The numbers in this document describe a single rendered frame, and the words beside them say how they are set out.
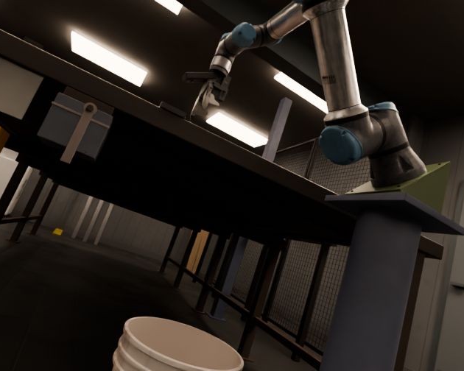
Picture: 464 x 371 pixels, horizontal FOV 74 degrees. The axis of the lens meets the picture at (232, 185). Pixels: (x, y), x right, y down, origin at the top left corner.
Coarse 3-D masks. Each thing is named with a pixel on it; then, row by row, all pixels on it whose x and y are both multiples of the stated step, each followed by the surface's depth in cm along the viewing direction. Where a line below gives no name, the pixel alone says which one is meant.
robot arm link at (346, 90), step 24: (312, 0) 74; (336, 0) 73; (312, 24) 78; (336, 24) 75; (336, 48) 77; (336, 72) 78; (336, 96) 80; (336, 120) 81; (360, 120) 79; (336, 144) 82; (360, 144) 79
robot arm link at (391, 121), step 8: (376, 104) 87; (384, 104) 87; (392, 104) 88; (376, 112) 87; (384, 112) 87; (392, 112) 87; (376, 120) 85; (384, 120) 86; (392, 120) 87; (400, 120) 89; (384, 128) 85; (392, 128) 86; (400, 128) 88; (384, 136) 85; (392, 136) 87; (400, 136) 87; (384, 144) 87; (392, 144) 87; (400, 144) 87; (376, 152) 90
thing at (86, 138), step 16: (64, 96) 75; (80, 96) 78; (48, 112) 74; (64, 112) 75; (80, 112) 76; (96, 112) 78; (112, 112) 81; (48, 128) 73; (64, 128) 75; (80, 128) 75; (96, 128) 77; (48, 144) 80; (64, 144) 74; (80, 144) 76; (96, 144) 77; (64, 160) 74
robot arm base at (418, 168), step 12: (408, 144) 89; (372, 156) 92; (384, 156) 89; (396, 156) 87; (408, 156) 87; (372, 168) 93; (384, 168) 89; (396, 168) 87; (408, 168) 87; (420, 168) 86; (372, 180) 94; (384, 180) 89; (396, 180) 87
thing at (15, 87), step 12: (0, 60) 73; (0, 72) 73; (12, 72) 74; (24, 72) 74; (0, 84) 72; (12, 84) 73; (24, 84) 74; (36, 84) 75; (0, 96) 72; (12, 96) 73; (24, 96) 74; (0, 108) 72; (12, 108) 73; (24, 108) 74
